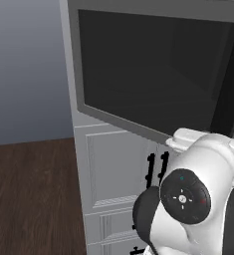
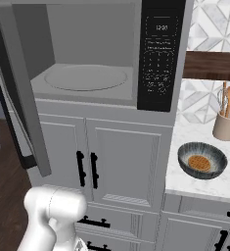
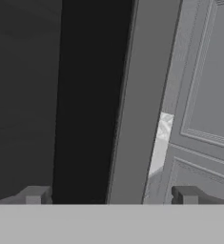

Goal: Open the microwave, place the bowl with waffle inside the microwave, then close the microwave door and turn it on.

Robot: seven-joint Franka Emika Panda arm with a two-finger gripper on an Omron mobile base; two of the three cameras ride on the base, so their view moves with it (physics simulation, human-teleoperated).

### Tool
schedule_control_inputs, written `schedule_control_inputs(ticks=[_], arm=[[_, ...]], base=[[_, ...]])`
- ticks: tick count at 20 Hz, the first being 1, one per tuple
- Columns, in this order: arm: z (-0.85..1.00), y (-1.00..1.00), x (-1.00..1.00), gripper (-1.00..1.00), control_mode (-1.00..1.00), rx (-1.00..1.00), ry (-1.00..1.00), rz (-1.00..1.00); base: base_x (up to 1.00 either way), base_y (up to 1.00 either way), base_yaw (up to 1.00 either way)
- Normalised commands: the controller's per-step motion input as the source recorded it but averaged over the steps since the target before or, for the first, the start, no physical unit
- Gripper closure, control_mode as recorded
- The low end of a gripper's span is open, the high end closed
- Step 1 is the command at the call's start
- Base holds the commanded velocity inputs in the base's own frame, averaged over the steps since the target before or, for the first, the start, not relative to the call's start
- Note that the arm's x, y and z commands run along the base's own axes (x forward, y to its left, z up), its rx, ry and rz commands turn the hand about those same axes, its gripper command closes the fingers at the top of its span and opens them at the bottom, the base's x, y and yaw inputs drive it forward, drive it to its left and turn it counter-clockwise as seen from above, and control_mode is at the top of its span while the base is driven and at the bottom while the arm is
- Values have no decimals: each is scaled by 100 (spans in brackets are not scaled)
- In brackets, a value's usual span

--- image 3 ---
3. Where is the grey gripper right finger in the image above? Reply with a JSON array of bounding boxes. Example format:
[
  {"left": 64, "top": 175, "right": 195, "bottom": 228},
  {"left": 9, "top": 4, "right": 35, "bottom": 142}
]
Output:
[{"left": 171, "top": 185, "right": 224, "bottom": 205}]

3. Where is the black tall panel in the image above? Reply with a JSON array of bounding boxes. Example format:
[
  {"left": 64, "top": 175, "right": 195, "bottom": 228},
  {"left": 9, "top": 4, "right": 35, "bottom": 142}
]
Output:
[{"left": 51, "top": 0, "right": 139, "bottom": 205}]

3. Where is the grey panelled drawer front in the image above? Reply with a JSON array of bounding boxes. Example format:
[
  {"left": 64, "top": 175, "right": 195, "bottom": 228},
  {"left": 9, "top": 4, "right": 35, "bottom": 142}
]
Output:
[{"left": 143, "top": 143, "right": 224, "bottom": 205}]

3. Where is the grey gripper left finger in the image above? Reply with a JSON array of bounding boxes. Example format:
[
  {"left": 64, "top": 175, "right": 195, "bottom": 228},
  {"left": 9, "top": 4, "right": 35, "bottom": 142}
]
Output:
[{"left": 0, "top": 185, "right": 53, "bottom": 205}]

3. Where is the grey panelled cupboard door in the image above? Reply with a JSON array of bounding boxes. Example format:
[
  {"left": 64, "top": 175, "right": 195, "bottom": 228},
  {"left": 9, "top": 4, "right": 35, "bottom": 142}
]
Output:
[{"left": 160, "top": 0, "right": 224, "bottom": 152}]

